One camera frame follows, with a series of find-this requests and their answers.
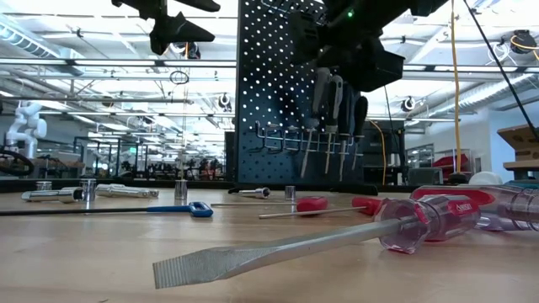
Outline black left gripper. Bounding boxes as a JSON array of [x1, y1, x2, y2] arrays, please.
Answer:
[[109, 0, 222, 56]]

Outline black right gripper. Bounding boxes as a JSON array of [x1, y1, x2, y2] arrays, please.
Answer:
[[290, 11, 382, 71]]

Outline grey black handle nut driver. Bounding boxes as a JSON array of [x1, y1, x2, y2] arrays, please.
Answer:
[[323, 74, 345, 176], [299, 66, 334, 180]]

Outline black ribbed handle screwdriver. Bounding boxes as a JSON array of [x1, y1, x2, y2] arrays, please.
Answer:
[[350, 95, 370, 172]]

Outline blue T-handle hex key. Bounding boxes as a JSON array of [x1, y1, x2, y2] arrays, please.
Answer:
[[0, 200, 215, 219]]

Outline large clear red screwdriver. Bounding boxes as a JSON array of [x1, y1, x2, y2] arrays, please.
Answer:
[[410, 184, 539, 233]]

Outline metal pegboard hook rack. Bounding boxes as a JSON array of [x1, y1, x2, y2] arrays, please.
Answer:
[[259, 0, 296, 13]]

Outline black metal pegboard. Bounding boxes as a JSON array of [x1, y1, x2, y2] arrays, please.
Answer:
[[227, 0, 379, 197]]

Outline black cabinet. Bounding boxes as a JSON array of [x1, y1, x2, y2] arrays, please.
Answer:
[[364, 120, 406, 186]]

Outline short chrome extension bar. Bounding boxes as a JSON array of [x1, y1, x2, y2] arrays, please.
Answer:
[[228, 186, 272, 200]]

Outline chrome deep socket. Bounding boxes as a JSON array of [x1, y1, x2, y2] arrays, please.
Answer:
[[173, 178, 189, 201], [79, 178, 98, 203]]

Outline grey box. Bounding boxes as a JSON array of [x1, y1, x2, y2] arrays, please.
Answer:
[[407, 167, 445, 187]]

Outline chrome socket extension bar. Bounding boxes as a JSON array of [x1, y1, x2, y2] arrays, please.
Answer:
[[95, 183, 161, 199], [20, 186, 85, 205]]

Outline red plastic bin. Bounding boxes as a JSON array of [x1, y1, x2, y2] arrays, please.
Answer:
[[433, 154, 469, 169]]

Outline black round stand base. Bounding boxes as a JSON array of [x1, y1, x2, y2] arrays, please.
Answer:
[[446, 171, 471, 185]]

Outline white dome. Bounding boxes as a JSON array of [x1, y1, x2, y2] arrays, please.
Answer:
[[468, 170, 504, 185]]

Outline cardboard box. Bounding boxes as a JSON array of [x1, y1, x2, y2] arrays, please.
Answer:
[[496, 124, 539, 162]]

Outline wooden top table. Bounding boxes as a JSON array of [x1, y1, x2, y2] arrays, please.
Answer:
[[503, 159, 539, 182]]

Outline hanging black cable loop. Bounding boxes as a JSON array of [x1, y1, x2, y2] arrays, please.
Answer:
[[168, 70, 190, 86]]

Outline wire screwdriver holder rack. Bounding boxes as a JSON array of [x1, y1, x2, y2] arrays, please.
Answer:
[[254, 120, 366, 155]]

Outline red T-handle hex key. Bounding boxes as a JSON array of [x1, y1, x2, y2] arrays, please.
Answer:
[[258, 196, 385, 221], [210, 195, 330, 214]]

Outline thin black diagonal cable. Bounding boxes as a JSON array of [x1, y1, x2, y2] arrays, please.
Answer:
[[462, 0, 539, 142]]

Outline black cable coil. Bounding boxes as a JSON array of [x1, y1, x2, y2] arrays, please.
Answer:
[[0, 149, 35, 178]]

